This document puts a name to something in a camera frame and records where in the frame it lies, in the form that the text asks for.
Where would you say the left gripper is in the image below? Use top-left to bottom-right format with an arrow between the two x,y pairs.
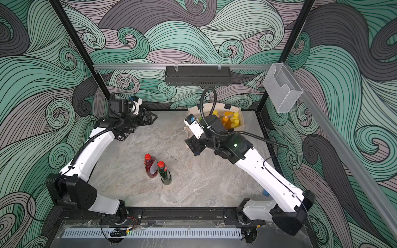
122,112 -> 158,130

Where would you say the large orange dish soap bottle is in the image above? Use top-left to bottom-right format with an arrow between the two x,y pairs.
220,111 -> 233,129

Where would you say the dark green bottle red cap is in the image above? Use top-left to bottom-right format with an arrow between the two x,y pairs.
157,161 -> 172,185

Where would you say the red liquid bottle red cap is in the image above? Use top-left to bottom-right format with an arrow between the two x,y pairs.
144,154 -> 158,178

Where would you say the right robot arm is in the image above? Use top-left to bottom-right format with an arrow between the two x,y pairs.
184,88 -> 315,236

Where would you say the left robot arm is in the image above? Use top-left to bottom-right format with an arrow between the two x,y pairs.
45,111 -> 158,225

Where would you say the blue toy brick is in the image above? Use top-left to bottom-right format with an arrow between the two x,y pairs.
263,189 -> 270,197

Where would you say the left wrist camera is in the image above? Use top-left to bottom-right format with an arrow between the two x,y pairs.
109,96 -> 142,116

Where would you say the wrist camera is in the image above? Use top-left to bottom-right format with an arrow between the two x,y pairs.
184,114 -> 204,139
109,96 -> 142,116

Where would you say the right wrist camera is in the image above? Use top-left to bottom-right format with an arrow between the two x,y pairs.
184,114 -> 204,139

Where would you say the black wall shelf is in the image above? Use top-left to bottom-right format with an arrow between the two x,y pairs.
164,66 -> 232,87

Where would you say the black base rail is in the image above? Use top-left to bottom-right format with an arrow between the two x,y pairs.
58,206 -> 308,227

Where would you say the clear plastic wall bin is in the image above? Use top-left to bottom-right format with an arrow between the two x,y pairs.
263,63 -> 303,113

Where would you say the white slotted cable duct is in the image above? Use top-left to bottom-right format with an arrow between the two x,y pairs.
61,227 -> 243,239

